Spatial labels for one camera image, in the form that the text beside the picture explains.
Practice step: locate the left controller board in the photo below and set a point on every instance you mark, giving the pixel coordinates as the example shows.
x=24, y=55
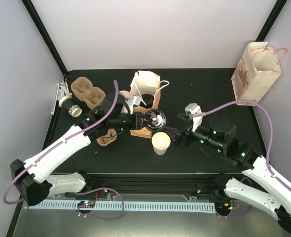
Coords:
x=86, y=204

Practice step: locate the rear pulp cup carrier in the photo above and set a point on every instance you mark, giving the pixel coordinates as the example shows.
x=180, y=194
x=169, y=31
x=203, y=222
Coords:
x=81, y=87

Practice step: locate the pulp cup carrier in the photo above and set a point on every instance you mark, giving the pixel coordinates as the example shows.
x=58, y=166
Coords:
x=93, y=97
x=108, y=138
x=81, y=87

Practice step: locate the left black frame post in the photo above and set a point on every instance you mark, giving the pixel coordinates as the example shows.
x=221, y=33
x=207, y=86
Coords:
x=29, y=6

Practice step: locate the controller board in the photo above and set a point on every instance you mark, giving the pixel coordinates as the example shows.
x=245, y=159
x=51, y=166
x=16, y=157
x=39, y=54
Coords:
x=227, y=205
x=86, y=204

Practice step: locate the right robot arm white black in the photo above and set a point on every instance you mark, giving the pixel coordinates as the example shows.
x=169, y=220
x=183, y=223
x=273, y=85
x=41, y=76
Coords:
x=275, y=199

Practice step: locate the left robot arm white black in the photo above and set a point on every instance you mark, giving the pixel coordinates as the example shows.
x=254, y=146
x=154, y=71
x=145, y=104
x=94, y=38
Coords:
x=33, y=178

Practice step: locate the black plastic cup lid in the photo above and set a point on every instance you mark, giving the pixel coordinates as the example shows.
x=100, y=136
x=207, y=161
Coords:
x=156, y=119

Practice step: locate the black frame post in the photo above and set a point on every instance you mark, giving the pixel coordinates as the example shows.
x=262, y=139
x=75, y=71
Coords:
x=29, y=6
x=272, y=17

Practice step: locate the right black frame post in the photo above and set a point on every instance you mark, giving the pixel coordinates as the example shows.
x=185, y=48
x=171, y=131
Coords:
x=272, y=17

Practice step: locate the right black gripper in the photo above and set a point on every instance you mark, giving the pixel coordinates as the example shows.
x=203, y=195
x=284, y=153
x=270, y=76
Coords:
x=179, y=138

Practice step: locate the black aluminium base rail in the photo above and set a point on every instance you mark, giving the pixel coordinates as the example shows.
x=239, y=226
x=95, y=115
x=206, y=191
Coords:
x=153, y=184

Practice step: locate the bundle of white stirrers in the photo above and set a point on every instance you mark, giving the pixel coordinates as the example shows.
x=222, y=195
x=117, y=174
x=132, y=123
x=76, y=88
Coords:
x=62, y=93

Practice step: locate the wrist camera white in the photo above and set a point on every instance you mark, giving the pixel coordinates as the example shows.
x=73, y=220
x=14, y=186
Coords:
x=130, y=103
x=193, y=110

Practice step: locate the right controller board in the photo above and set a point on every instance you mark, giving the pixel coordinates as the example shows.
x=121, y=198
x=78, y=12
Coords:
x=227, y=205

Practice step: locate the stack of paper cups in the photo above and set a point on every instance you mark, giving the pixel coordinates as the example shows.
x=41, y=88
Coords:
x=125, y=94

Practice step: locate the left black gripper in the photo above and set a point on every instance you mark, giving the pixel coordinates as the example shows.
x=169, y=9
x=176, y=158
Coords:
x=136, y=123

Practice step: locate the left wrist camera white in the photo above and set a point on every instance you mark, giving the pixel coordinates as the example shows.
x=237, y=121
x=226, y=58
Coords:
x=130, y=103

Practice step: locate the cup holding white stirrers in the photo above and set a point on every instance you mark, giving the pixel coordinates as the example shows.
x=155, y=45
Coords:
x=70, y=106

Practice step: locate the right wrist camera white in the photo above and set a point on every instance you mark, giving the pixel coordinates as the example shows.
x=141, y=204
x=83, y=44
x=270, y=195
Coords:
x=193, y=110

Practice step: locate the white printed paper bag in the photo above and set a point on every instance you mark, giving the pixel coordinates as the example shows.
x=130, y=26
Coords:
x=257, y=70

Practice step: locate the white slotted cable duct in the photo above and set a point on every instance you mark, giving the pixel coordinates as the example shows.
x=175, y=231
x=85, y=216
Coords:
x=203, y=207

